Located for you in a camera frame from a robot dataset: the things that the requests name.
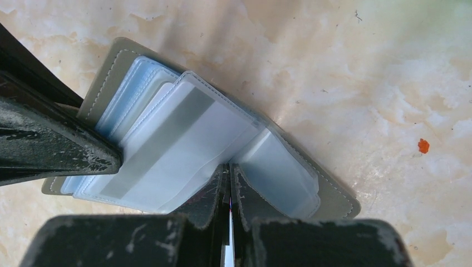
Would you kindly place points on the small orange crumb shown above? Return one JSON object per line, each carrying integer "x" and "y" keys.
{"x": 423, "y": 146}

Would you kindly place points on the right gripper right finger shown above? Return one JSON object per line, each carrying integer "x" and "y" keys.
{"x": 263, "y": 236}

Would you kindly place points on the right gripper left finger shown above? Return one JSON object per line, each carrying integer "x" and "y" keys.
{"x": 192, "y": 235}

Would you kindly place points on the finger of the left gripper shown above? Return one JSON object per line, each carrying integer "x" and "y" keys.
{"x": 17, "y": 60}
{"x": 39, "y": 139}

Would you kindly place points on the grey card holder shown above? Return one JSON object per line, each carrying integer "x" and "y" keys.
{"x": 176, "y": 129}

